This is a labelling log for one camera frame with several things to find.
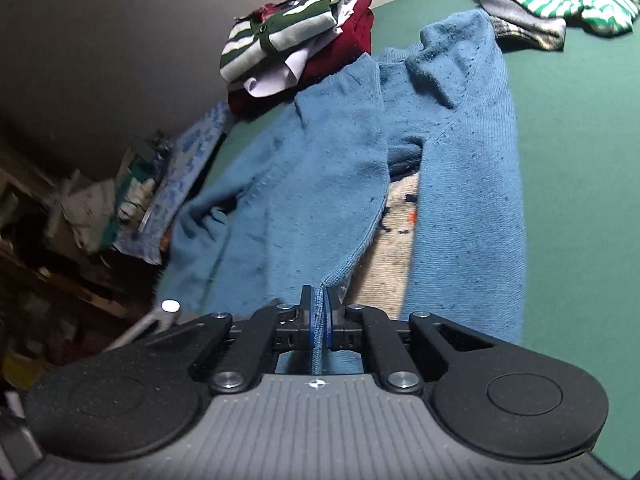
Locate blue knit sweater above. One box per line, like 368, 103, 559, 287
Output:
157, 10, 526, 374

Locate white work gloves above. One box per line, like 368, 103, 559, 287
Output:
117, 178, 155, 223

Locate blue patterned white cloth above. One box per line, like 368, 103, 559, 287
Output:
113, 101, 234, 264

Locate white printed cloth bag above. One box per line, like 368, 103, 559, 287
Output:
44, 169, 116, 254

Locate white folded garment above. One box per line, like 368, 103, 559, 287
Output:
242, 0, 358, 98

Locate dark red folded garment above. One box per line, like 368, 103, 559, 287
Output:
228, 0, 374, 120

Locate green white striped polo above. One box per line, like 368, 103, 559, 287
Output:
219, 0, 346, 84

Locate grey garment under striped shirt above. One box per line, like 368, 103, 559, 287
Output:
478, 0, 567, 51

